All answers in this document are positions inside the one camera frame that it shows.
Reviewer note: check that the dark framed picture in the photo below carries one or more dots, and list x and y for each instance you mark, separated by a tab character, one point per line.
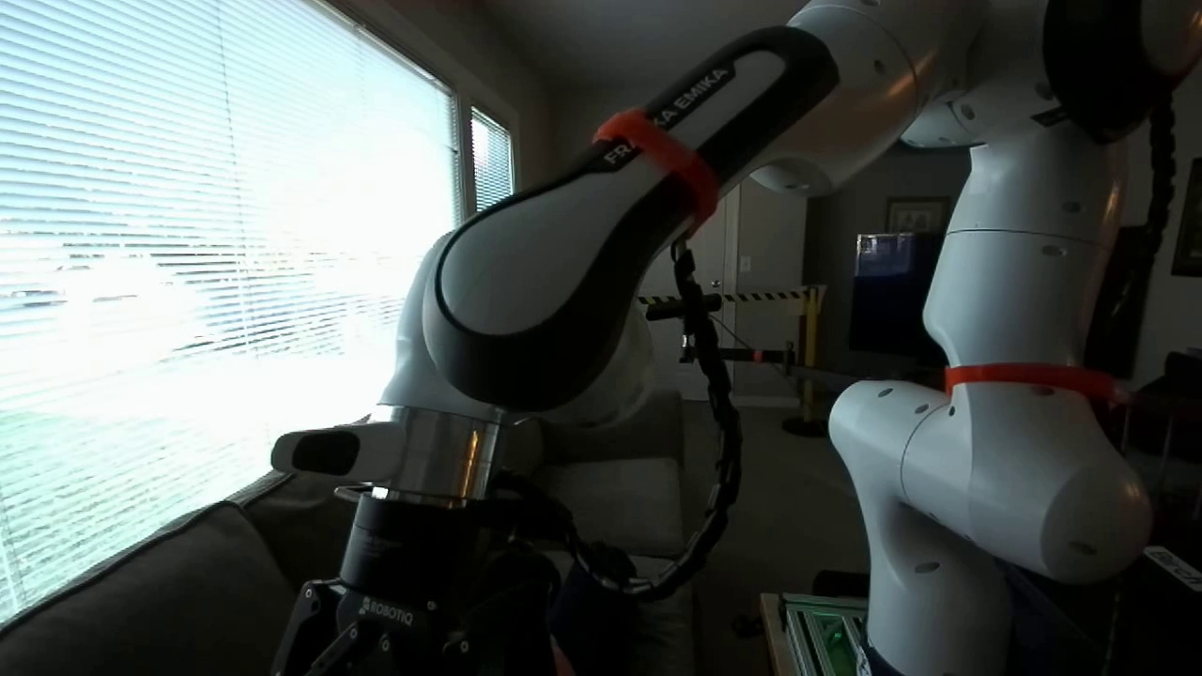
1187	219

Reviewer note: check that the dark screen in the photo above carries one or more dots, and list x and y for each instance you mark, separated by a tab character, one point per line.
890	296

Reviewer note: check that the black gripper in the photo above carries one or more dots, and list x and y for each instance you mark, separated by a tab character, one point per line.
419	550

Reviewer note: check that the large window blinds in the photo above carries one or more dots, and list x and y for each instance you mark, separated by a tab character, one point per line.
188	248

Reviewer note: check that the yellow black caution tape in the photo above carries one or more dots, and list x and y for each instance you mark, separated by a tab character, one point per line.
753	299

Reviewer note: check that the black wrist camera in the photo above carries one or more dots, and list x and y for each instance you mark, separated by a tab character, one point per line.
313	452

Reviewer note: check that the grey fabric sofa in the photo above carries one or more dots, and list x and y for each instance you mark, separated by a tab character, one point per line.
153	615

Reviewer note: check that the narrow window blinds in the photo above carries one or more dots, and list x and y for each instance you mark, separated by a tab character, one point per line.
491	162

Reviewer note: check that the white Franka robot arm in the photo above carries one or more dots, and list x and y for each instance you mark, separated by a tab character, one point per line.
999	465

